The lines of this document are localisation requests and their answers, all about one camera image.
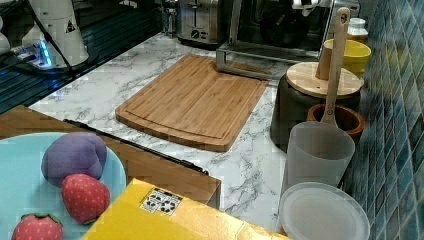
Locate yellow cereal box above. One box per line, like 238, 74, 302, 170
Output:
81, 179, 291, 240

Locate red plush strawberry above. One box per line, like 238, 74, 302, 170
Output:
61, 174, 110, 225
11, 213, 64, 240

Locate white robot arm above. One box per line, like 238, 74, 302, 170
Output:
1, 0, 90, 71

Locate black robot arm cables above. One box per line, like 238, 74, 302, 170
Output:
0, 0, 76, 79

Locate bamboo cutting board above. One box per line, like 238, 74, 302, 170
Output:
115, 54, 267, 152

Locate purple plush fruit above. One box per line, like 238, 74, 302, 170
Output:
41, 132, 107, 187

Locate yellow mug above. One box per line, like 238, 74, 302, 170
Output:
321, 39, 371, 78

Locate glass oven door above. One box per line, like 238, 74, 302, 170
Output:
216, 41, 320, 80

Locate frosted plastic cup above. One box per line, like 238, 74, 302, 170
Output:
281, 121, 355, 193

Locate light blue plate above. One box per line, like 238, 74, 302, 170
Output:
0, 131, 128, 240

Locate stainless steel toaster oven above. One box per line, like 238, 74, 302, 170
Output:
228, 0, 360, 51

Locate jar with frosted lid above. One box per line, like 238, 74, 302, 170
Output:
277, 182, 370, 240

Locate brown wooden utensil holder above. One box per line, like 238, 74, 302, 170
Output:
307, 104, 365, 143

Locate white-capped amber bottle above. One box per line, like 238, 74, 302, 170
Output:
347, 18, 368, 44

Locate silver two-slot toaster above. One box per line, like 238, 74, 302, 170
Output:
177, 0, 219, 45

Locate wooden spoon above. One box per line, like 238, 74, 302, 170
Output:
321, 7, 350, 126

